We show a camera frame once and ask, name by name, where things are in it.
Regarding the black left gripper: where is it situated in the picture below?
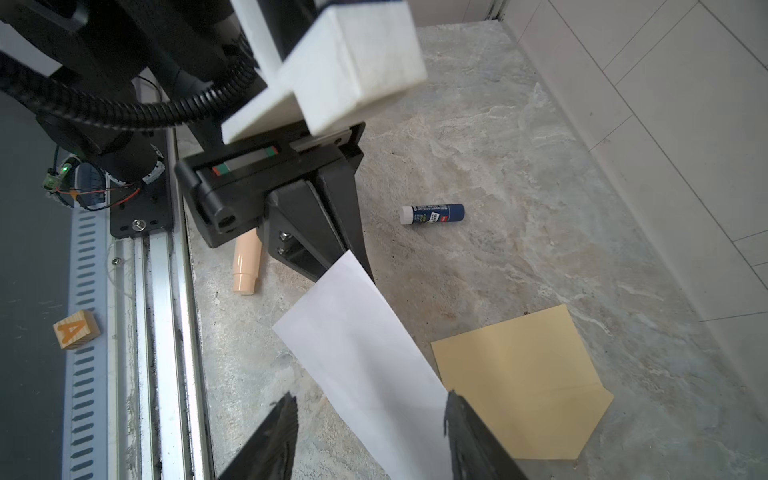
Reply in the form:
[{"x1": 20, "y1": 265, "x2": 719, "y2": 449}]
[{"x1": 175, "y1": 122, "x2": 374, "y2": 282}]

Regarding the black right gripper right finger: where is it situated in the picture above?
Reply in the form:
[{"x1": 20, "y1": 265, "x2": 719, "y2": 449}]
[{"x1": 443, "y1": 390, "x2": 528, "y2": 480}]

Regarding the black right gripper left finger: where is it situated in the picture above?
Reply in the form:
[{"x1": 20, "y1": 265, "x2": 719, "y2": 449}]
[{"x1": 218, "y1": 392, "x2": 299, "y2": 480}]

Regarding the yellow paper envelope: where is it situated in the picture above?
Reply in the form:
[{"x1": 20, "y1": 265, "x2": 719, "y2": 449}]
[{"x1": 432, "y1": 305, "x2": 614, "y2": 460}]

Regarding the white letter blue border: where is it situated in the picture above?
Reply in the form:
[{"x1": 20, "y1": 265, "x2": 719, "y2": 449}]
[{"x1": 273, "y1": 251, "x2": 453, "y2": 479}]

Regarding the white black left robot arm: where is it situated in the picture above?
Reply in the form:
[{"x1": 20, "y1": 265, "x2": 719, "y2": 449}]
[{"x1": 1, "y1": 1, "x2": 367, "y2": 280}]

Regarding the wooden letter block A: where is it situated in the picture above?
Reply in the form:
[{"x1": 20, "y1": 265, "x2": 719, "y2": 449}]
[{"x1": 53, "y1": 310, "x2": 101, "y2": 350}]

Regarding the beige wooden cylinder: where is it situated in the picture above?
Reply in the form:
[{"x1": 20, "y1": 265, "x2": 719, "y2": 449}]
[{"x1": 233, "y1": 229, "x2": 263, "y2": 296}]

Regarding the blue glue stick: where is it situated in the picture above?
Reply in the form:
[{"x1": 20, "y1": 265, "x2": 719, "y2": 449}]
[{"x1": 399, "y1": 204, "x2": 465, "y2": 225}]

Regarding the left green circuit board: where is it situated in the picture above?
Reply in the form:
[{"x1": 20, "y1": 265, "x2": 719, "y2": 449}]
[{"x1": 42, "y1": 155, "x2": 81, "y2": 201}]

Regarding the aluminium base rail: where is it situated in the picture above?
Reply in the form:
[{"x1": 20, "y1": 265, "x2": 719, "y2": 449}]
[{"x1": 59, "y1": 131, "x2": 217, "y2": 480}]

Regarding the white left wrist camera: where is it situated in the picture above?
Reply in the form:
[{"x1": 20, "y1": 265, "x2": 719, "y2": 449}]
[{"x1": 221, "y1": 1, "x2": 427, "y2": 144}]

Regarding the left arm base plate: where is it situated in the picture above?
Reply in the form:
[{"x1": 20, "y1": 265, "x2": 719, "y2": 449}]
[{"x1": 109, "y1": 130, "x2": 175, "y2": 239}]

